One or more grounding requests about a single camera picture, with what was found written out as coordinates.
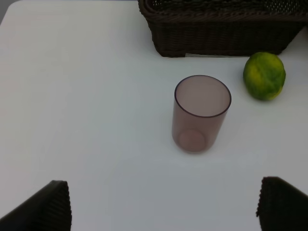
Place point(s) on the translucent purple plastic cup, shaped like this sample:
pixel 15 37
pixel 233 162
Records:
pixel 200 105

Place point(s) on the green yellow mango fruit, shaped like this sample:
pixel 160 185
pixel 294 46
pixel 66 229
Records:
pixel 264 76

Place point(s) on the dark brown wicker basket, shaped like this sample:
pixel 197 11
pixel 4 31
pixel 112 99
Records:
pixel 223 27

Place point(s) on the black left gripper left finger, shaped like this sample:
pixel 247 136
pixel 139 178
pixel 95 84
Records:
pixel 49 209

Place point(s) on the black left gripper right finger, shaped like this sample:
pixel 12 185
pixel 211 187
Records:
pixel 281 206

